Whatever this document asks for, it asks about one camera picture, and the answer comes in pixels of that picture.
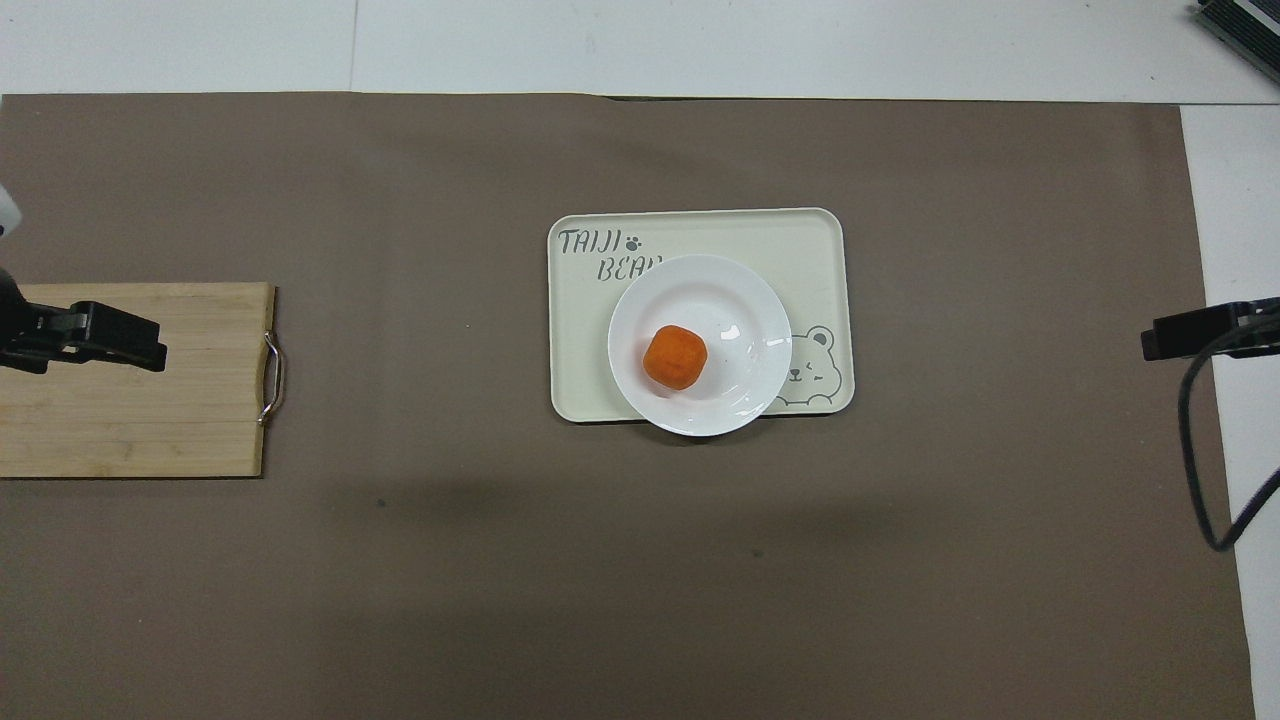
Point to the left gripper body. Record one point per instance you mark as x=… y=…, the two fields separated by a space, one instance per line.
x=14 y=320

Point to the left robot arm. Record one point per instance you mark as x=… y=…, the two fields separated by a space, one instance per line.
x=4 y=212

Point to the orange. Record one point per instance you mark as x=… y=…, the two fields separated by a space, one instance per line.
x=675 y=357

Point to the white round plate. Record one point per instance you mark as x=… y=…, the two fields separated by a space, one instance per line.
x=735 y=300

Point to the cream tray with bear print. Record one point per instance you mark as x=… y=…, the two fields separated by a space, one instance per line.
x=700 y=232

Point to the black stand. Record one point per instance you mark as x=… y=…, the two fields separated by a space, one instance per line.
x=1245 y=30

